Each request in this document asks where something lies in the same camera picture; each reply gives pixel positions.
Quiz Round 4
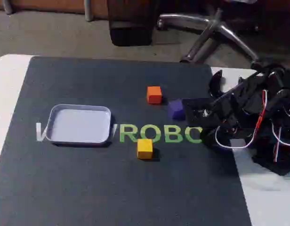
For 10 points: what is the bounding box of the red white servo cable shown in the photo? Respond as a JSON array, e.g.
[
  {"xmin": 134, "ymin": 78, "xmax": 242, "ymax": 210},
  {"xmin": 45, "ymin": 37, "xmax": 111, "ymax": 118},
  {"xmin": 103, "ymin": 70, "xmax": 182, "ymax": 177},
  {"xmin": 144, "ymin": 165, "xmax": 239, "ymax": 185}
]
[{"xmin": 254, "ymin": 88, "xmax": 290, "ymax": 163}]

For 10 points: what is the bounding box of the grey metal table leg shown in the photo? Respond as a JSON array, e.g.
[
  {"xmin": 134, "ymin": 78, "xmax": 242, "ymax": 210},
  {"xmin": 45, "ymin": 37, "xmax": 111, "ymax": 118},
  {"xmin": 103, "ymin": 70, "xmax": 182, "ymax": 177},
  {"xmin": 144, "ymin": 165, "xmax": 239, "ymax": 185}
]
[
  {"xmin": 84, "ymin": 0, "xmax": 94, "ymax": 22},
  {"xmin": 0, "ymin": 0, "xmax": 13, "ymax": 15}
]

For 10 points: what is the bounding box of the black mat with ROBO print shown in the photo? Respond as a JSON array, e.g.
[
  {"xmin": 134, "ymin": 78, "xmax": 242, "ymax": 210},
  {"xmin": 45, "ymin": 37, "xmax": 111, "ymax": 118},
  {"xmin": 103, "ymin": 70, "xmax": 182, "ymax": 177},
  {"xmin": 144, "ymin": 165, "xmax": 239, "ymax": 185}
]
[{"xmin": 0, "ymin": 56, "xmax": 253, "ymax": 226}]

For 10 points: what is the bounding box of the purple cube block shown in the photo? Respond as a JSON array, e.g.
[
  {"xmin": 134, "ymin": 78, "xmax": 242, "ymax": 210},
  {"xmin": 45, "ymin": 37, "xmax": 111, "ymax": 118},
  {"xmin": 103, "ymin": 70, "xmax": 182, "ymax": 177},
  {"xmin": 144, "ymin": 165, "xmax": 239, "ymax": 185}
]
[{"xmin": 168, "ymin": 98, "xmax": 185, "ymax": 120}]

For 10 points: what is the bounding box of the yellow cube block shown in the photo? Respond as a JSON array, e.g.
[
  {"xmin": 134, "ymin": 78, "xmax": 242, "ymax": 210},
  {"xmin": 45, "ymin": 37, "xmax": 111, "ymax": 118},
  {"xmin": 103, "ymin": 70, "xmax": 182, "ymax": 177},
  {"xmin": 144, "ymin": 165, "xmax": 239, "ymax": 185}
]
[{"xmin": 137, "ymin": 138, "xmax": 153, "ymax": 160}]

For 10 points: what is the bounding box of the chrome office chair base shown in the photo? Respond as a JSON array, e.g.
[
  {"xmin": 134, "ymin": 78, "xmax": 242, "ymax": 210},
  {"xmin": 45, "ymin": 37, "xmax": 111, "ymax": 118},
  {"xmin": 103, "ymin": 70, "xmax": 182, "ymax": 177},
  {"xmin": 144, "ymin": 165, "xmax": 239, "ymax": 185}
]
[{"xmin": 156, "ymin": 0, "xmax": 260, "ymax": 64}]

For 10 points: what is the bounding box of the thin white cable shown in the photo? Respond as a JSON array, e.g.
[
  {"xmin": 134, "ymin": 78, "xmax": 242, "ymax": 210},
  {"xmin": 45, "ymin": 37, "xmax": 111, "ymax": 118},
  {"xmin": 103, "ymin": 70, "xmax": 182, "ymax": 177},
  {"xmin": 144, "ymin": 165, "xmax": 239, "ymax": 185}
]
[{"xmin": 215, "ymin": 126, "xmax": 254, "ymax": 149}]

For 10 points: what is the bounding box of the black table clamp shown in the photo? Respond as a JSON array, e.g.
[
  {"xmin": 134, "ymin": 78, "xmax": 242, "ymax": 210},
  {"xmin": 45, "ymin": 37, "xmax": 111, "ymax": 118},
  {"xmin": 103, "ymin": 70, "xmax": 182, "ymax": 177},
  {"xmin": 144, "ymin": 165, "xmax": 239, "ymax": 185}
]
[{"xmin": 208, "ymin": 70, "xmax": 228, "ymax": 99}]

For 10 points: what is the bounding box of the orange cube block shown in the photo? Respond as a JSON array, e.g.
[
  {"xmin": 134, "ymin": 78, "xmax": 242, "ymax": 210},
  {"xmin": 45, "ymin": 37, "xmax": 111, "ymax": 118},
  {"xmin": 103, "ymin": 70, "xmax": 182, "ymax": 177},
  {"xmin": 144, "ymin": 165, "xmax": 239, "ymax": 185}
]
[{"xmin": 146, "ymin": 86, "xmax": 162, "ymax": 104}]

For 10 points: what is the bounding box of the white rectangular tray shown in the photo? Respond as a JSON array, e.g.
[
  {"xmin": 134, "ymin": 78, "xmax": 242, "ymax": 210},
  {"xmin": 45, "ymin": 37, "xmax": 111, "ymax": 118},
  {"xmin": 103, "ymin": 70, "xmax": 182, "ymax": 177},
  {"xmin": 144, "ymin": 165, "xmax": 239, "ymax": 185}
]
[{"xmin": 45, "ymin": 104, "xmax": 113, "ymax": 145}]

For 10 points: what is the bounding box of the black gripper camera mount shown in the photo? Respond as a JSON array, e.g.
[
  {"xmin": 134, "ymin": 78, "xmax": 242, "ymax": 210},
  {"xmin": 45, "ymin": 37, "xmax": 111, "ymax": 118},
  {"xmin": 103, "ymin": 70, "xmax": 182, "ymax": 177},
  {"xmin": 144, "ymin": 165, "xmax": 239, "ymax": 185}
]
[{"xmin": 182, "ymin": 98, "xmax": 221, "ymax": 126}]

